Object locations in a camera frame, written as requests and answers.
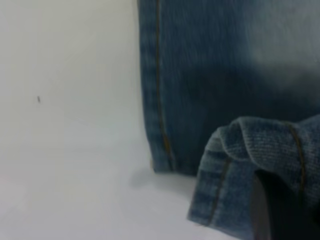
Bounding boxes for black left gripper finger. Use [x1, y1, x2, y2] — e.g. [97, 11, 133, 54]
[250, 169, 320, 240]

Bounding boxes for blue faded denim pants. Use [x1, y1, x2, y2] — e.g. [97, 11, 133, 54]
[136, 0, 320, 240]

